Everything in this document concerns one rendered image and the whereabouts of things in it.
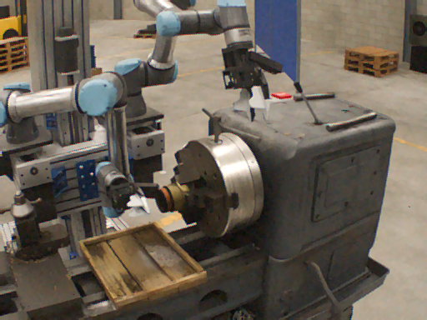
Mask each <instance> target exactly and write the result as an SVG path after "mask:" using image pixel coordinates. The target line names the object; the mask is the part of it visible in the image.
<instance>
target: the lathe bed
mask: <svg viewBox="0 0 427 320"><path fill-rule="evenodd" d="M168 234H169V235H170V236H171V238H172V239H173V240H174V241H175V242H176V243H177V244H178V245H179V246H180V247H181V248H182V249H183V250H184V251H185V252H186V253H187V254H188V255H189V256H190V257H191V258H193V259H194V261H195V262H197V263H198V264H199V265H200V266H201V267H203V269H204V271H205V272H206V273H207V282H206V283H203V284H199V285H197V286H194V287H190V288H187V289H185V290H183V291H178V292H176V293H175V294H171V295H168V296H167V297H165V296H164V297H161V298H160V299H156V300H153V301H149V300H148V302H146V303H143V304H139V305H138V306H134V307H129V308H127V309H124V310H122V311H117V310H116V309H115V307H114V305H113V304H112V302H110V299H109V297H108V296H107V294H106V293H105V291H104V290H103V288H102V286H101V285H100V283H99V282H98V280H97V279H96V277H95V276H94V274H93V272H92V270H91V269H90V267H89V265H88V263H87V261H86V260H85V258H84V257H77V258H75V259H74V258H73V259H71V260H67V261H65V262H63V264H64V266H65V268H66V269H67V270H68V271H69V272H68V273H69V275H71V276H70V277H71V279H72V280H73V283H74V284H75V286H76V288H77V290H78V292H79V293H80V295H81V297H82V298H83V301H84V302H85V304H86V306H87V308H88V310H92V309H94V310H93V311H91V312H90V313H91V315H92V318H93V320H143V319H144V318H146V319H144V320H207V319H210V318H212V317H215V316H218V315H219V314H221V313H226V312H228V311H229V310H231V309H234V308H238V307H239V306H242V305H244V304H245V303H250V302H252V301H253V300H255V299H257V298H261V297H262V296H264V264H265V263H268V262H269V256H270V254H269V253H268V252H266V251H265V250H263V249H262V248H261V249H259V250H257V251H254V246H253V243H254V242H253V243H251V244H249V245H246V246H244V247H240V248H238V249H236V250H231V249H229V247H228V245H229V244H230V243H232V233H230V234H227V235H224V236H222V237H210V236H208V235H206V234H205V233H203V232H202V231H201V230H200V229H199V228H198V227H197V225H196V224H195V225H193V226H192V225H191V226H188V227H183V228H180V229H178V230H175V231H174V232H169V233H168ZM183 235H184V237H186V238H184V237H183ZM180 236H181V237H180ZM180 238H181V239H184V242H182V241H183V240H181V239H180ZM185 239H186V240H187V241H185ZM189 239H190V240H189ZM85 264H86V265H85ZM78 265H79V266H78ZM82 265H83V267H82ZM79 268H80V269H79ZM211 268H212V269H213V270H212V269H211ZM69 269H70V270H69ZM75 269H76V271H75ZM214 269H216V270H215V271H216V272H215V271H214ZM219 269H220V270H219ZM70 272H73V274H72V273H70ZM76 273H77V274H76ZM85 278H86V279H85ZM90 279H91V280H92V281H90ZM83 281H84V282H83ZM81 283H83V284H81ZM79 284H80V285H79ZM94 284H95V285H94ZM97 285H98V286H97ZM99 287H101V288H99ZM93 288H95V289H96V291H95V290H94V289H93ZM90 289H92V290H90ZM99 289H100V290H99ZM88 290H89V291H88ZM98 290H99V291H100V292H99V291H98ZM101 290H102V291H103V292H101ZM87 291H88V292H87ZM91 304H92V305H93V306H92V305H91ZM20 308H21V306H20V302H19V300H18V295H17V292H16V290H15V287H14V285H13V284H11V283H10V284H7V285H4V286H1V287H0V316H4V315H8V314H10V313H11V314H12V313H17V312H18V310H20ZM89 308H90V309H89ZM105 310H106V311H105Z"/></svg>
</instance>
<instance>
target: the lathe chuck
mask: <svg viewBox="0 0 427 320"><path fill-rule="evenodd" d="M212 140H214V135H211V136H207V137H201V138H196V139H193V140H189V141H188V146H189V148H190V151H191V153H192V156H193V160H194V162H195V165H196V168H197V170H198V174H199V175H200V176H202V177H203V178H204V179H202V180H199V181H197V182H195V183H190V184H188V185H186V186H187V187H188V190H189V191H193V190H195V189H199V188H204V187H208V188H211V189H213V190H215V191H217V192H219V193H222V194H224V195H226V196H228V197H230V196H232V193H235V194H237V204H238V206H236V208H233V207H230V208H228V207H222V208H220V209H217V210H212V209H210V208H208V207H201V209H200V213H199V217H198V223H197V227H198V228H199V229H200V230H201V231H202V232H203V233H205V234H206V235H208V236H210V237H211V238H219V237H222V236H224V235H227V234H230V233H232V232H235V231H238V230H240V229H243V228H245V227H246V226H247V225H248V224H249V222H250V221H251V219H252V216H253V213H254V181H253V178H252V175H251V172H250V169H249V165H248V164H247V162H246V160H245V158H244V155H243V154H242V153H241V151H240V150H239V148H238V147H237V146H236V144H235V143H234V142H233V141H231V140H230V139H229V138H228V137H225V136H224V135H219V140H220V141H222V143H220V144H215V143H212V142H211V141H212ZM237 226H240V227H239V228H238V229H236V230H234V231H232V230H233V229H234V228H235V227H237Z"/></svg>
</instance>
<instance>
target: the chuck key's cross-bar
mask: <svg viewBox="0 0 427 320"><path fill-rule="evenodd" d="M202 111H203V112H204V113H205V114H206V115H207V116H209V117H211V118H212V119H213V120H214V116H213V115H212V114H211V113H210V112H209V111H208V110H207V109H205V108H202ZM217 124H218V125H219V126H220V127H221V128H222V129H224V130H226V131H229V132H232V133H235V134H238V135H240V136H243V137H246V138H249V139H252V140H254V141H256V142H259V143H260V142H261V140H262V139H261V137H256V136H254V135H252V134H249V133H246V132H242V131H239V130H237V129H234V128H231V127H227V126H225V125H224V124H223V123H222V122H220V121H218V122H217Z"/></svg>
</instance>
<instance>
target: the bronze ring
mask: <svg viewBox="0 0 427 320"><path fill-rule="evenodd" d="M185 192H189V190H188V187H187V186H186V185H184V184H183V185H179V184H178V183H177V182H172V184H170V185H167V186H164V187H163V188H158V189H156V190H155V192H154V200H155V203H156V206H157V208H158V210H159V211H160V212H161V213H169V212H171V213H174V212H177V211H180V212H182V211H184V209H185V197H184V194H183V193H185Z"/></svg>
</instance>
